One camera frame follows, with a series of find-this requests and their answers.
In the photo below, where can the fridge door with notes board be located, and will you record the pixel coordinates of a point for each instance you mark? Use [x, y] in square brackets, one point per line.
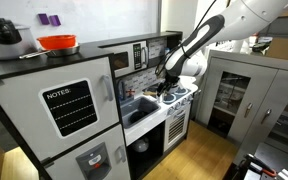
[24, 133]

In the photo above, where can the purple magnet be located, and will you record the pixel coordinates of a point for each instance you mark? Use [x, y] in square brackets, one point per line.
[43, 19]
[55, 20]

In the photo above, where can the grey toy sink basin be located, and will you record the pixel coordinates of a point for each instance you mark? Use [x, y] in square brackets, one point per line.
[140, 105]

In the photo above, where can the black white toy kitchen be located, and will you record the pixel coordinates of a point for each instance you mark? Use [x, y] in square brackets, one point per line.
[4, 66]

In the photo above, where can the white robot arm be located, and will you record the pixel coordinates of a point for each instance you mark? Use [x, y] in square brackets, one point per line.
[244, 20]

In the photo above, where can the grey toy microwave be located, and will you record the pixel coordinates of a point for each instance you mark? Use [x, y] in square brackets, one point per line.
[130, 58]

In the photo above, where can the red black tool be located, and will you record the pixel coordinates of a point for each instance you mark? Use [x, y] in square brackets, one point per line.
[260, 168]

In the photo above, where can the metal frying pan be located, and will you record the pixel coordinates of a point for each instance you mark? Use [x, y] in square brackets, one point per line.
[65, 51]

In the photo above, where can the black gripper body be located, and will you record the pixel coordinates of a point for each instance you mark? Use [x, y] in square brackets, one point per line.
[171, 81]

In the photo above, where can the beige wooden spoon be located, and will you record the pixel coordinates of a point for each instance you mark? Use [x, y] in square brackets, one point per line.
[149, 94]

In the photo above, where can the orange bowl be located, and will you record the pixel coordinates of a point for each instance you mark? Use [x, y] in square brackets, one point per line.
[56, 41]

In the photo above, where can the silver cooker black lid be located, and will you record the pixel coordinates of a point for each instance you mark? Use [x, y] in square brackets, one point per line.
[7, 40]

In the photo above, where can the white bottle blue cap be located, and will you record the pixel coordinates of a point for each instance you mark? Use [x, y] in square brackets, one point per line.
[166, 51]

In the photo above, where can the silver toy kettle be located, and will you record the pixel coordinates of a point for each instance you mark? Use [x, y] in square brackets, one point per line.
[140, 145]

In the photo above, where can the grey metal cabinet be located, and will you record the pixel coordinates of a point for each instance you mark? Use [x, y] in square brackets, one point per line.
[260, 100]

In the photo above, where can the large whiteboard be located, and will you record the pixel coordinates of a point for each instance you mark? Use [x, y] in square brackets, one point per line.
[100, 16]

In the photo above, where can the white toy oven door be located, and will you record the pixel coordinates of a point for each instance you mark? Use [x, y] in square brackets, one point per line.
[177, 128]

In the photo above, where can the grey toy faucet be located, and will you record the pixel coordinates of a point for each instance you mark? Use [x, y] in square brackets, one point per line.
[121, 90]

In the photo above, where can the grey stove knob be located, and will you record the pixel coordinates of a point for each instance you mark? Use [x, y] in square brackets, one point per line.
[184, 102]
[169, 112]
[176, 107]
[190, 98]

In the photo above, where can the fridge door with dispenser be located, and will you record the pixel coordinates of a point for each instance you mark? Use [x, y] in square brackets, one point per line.
[67, 166]

